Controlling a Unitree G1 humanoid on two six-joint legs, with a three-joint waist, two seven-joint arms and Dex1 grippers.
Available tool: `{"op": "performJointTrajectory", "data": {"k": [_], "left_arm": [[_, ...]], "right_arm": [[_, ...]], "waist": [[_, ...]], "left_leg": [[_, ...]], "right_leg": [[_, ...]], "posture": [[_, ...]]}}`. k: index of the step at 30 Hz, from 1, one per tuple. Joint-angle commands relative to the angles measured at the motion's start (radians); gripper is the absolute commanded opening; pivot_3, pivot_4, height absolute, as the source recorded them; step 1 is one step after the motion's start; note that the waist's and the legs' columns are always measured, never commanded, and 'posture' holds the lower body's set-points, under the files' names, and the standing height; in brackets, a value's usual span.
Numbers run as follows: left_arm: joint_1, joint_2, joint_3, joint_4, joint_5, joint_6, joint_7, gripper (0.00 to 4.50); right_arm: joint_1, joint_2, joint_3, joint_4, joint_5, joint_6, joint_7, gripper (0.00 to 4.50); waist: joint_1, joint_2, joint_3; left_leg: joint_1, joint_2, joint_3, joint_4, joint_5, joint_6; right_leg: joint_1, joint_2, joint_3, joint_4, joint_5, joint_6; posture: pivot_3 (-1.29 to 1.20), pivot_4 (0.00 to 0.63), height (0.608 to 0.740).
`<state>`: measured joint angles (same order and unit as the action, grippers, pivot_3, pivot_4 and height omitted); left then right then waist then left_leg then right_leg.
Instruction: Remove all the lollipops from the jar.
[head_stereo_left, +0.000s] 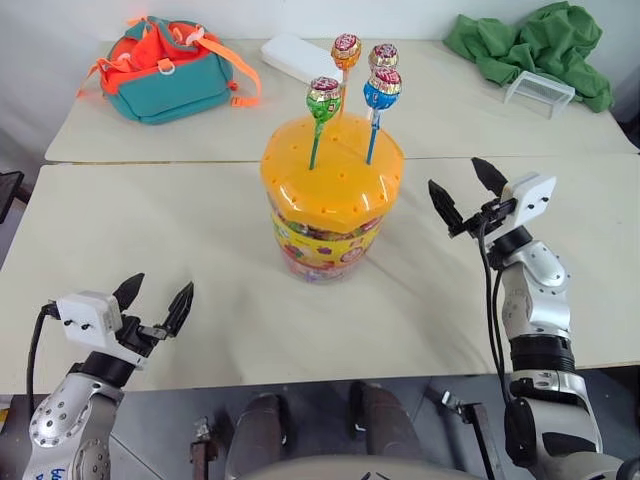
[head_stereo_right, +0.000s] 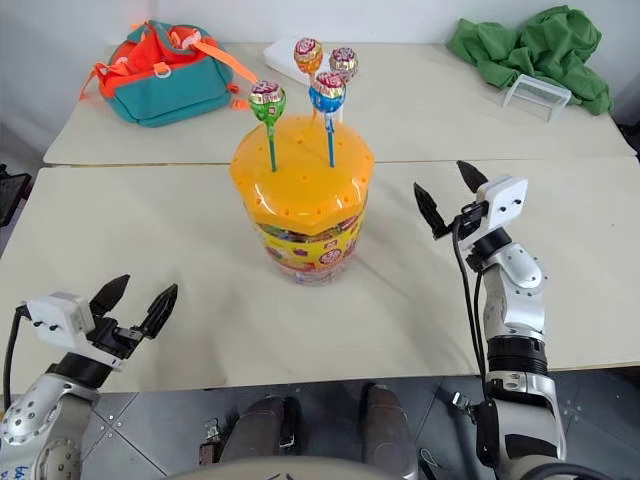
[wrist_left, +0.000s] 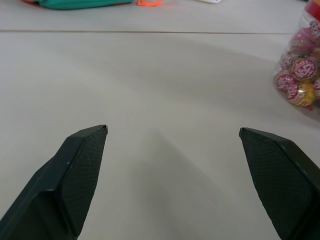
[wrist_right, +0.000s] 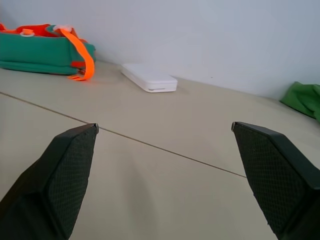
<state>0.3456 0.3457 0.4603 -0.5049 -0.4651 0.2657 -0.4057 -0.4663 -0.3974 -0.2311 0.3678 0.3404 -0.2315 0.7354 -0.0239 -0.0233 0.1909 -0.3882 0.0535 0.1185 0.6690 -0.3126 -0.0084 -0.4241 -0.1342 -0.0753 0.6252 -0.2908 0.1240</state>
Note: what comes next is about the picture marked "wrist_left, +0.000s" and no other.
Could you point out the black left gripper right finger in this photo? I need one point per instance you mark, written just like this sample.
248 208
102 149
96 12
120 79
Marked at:
277 180

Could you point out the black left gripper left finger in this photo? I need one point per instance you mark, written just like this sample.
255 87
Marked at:
67 182

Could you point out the red white round candy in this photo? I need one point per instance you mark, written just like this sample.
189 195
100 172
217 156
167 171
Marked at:
293 93
287 61
284 81
303 68

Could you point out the yellow orange candy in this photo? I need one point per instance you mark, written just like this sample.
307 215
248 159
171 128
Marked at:
308 94

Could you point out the clear jar of candies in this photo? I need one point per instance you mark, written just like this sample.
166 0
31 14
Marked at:
303 62

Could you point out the teal fabric pouch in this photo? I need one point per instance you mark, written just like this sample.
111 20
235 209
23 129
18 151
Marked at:
82 3

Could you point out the white flat object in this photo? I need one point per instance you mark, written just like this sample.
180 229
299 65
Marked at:
211 1

